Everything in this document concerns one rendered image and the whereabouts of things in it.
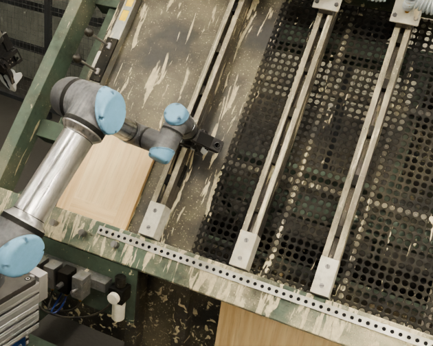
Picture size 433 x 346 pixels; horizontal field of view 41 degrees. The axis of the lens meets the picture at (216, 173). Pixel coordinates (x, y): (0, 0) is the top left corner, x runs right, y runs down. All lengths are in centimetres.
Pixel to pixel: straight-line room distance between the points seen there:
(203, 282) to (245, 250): 18
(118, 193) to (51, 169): 78
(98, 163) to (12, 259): 95
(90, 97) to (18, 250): 42
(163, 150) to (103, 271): 58
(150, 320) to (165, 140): 99
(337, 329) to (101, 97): 104
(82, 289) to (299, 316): 77
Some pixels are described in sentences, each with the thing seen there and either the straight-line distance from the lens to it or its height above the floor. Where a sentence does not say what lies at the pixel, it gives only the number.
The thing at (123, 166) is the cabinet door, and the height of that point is 107.
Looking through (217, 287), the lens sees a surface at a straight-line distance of 201.
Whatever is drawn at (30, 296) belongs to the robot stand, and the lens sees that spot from 180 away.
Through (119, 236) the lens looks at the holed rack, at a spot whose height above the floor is 89.
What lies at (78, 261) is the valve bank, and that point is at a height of 76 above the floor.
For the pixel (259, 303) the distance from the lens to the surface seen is 198.
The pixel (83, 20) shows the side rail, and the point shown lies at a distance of 269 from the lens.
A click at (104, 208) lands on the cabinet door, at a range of 225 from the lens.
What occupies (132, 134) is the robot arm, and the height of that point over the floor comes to 133.
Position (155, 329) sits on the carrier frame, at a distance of 261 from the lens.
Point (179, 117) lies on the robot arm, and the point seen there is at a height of 140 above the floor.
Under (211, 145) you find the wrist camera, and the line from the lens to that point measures 202.
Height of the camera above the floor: 202
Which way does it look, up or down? 24 degrees down
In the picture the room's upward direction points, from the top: 7 degrees clockwise
